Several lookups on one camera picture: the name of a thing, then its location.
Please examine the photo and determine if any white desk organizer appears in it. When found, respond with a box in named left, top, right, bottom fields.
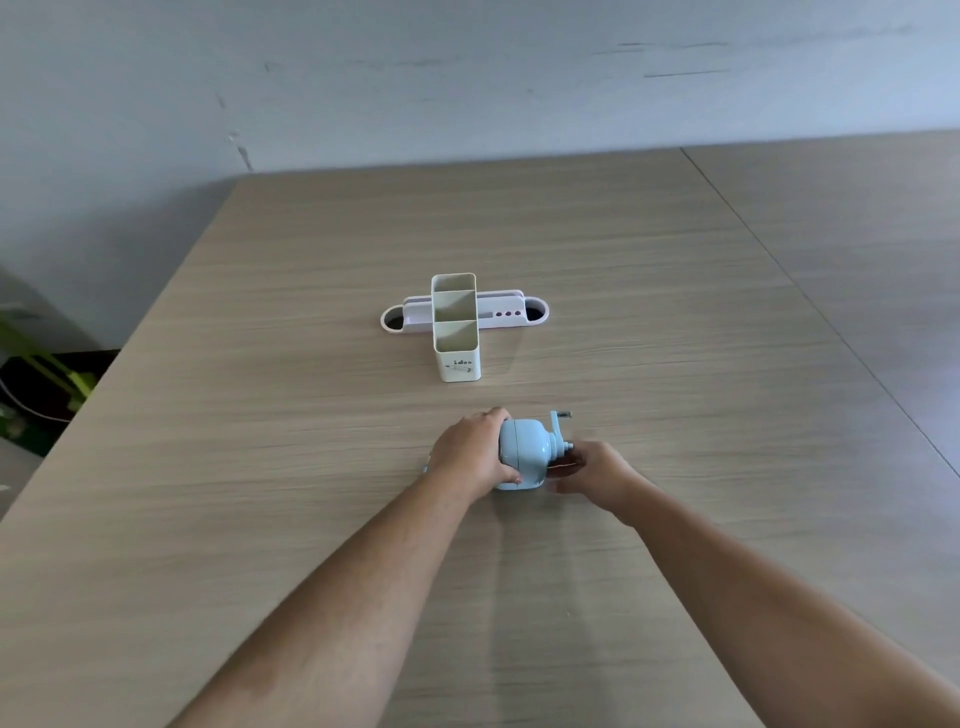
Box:
left=379, top=272, right=551, bottom=385

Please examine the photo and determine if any person's right forearm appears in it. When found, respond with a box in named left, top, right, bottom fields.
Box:
left=618, top=479, right=960, bottom=728

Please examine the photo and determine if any person's left hand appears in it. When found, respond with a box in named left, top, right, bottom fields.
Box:
left=423, top=407, right=524, bottom=504

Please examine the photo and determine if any light blue pencil sharpener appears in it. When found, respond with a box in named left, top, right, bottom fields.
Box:
left=494, top=410, right=577, bottom=493

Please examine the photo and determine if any person's left forearm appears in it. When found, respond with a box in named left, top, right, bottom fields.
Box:
left=168, top=468, right=478, bottom=728

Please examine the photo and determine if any green broom dustpan set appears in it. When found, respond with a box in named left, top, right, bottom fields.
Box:
left=0, top=314, right=99, bottom=414

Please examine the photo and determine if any person's right hand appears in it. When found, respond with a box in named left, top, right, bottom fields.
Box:
left=547, top=440, right=646, bottom=519

